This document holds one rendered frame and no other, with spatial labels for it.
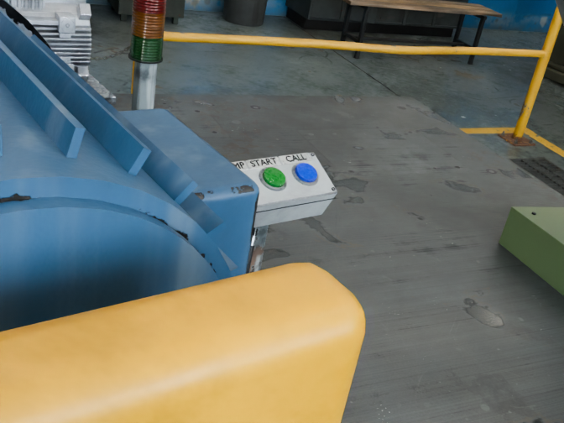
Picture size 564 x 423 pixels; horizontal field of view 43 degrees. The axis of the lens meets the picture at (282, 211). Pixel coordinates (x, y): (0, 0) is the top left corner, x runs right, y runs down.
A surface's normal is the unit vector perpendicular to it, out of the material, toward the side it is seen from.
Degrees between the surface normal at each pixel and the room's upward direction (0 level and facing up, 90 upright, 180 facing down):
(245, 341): 34
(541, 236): 90
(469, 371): 0
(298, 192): 25
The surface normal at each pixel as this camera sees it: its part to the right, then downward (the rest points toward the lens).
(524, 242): -0.90, 0.06
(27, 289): 0.56, 0.47
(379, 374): 0.16, -0.87
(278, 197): 0.38, -0.59
